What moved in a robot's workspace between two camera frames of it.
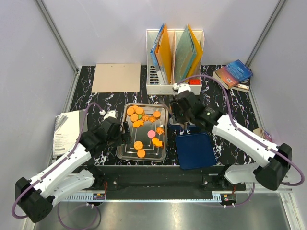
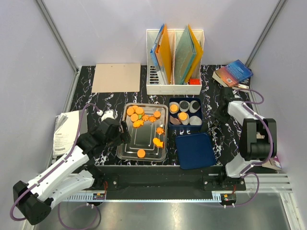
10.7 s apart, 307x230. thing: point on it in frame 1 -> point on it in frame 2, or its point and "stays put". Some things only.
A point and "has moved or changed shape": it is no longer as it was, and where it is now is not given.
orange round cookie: [141, 153] stays put
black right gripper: [174, 108] -> [224, 120]
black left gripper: [126, 137] stays put
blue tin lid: [194, 151] stays put
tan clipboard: [116, 77] stays put
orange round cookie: [138, 144] has moved or changed shape
